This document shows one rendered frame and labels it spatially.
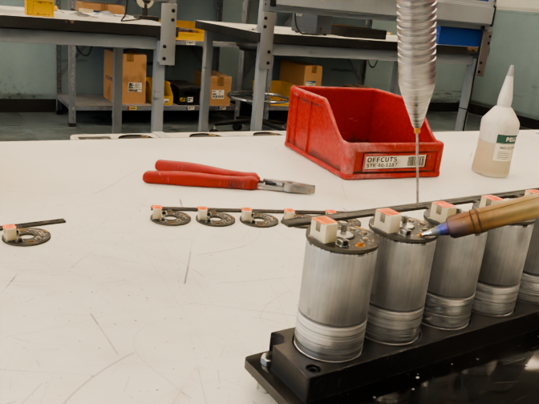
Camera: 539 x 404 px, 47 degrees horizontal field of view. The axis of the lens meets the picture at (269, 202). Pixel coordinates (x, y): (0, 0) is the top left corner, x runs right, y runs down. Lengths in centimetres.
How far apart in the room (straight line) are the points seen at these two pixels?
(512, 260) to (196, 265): 16
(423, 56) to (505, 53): 617
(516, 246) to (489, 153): 34
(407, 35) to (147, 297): 17
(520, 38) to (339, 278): 608
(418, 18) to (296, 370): 12
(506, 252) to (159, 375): 14
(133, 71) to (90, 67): 46
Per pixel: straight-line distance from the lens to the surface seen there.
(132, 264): 33
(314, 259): 20
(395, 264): 22
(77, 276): 32
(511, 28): 635
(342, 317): 21
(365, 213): 24
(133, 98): 432
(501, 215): 22
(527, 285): 29
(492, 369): 26
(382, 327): 23
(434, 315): 25
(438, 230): 22
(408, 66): 19
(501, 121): 59
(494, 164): 60
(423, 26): 18
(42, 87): 461
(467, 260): 24
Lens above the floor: 89
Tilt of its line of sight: 18 degrees down
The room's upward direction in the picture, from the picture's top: 6 degrees clockwise
